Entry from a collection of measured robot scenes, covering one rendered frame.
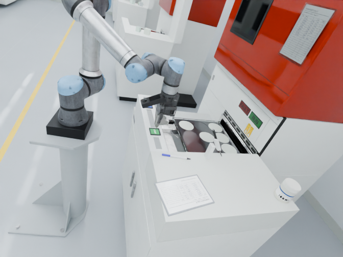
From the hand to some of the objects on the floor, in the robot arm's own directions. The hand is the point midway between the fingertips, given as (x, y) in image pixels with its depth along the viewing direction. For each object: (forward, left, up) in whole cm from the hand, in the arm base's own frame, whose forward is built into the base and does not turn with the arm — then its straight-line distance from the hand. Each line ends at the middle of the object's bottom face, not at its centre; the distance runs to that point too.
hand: (155, 125), depth 108 cm
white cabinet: (+20, +1, -102) cm, 104 cm away
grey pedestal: (-58, +18, -97) cm, 115 cm away
